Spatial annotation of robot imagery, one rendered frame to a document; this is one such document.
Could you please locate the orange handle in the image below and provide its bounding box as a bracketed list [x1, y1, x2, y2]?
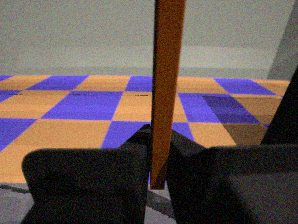
[150, 0, 186, 190]

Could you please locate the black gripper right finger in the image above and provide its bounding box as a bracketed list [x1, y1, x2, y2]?
[166, 129, 298, 224]

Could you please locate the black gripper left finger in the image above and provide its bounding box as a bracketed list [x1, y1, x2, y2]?
[21, 124, 151, 224]

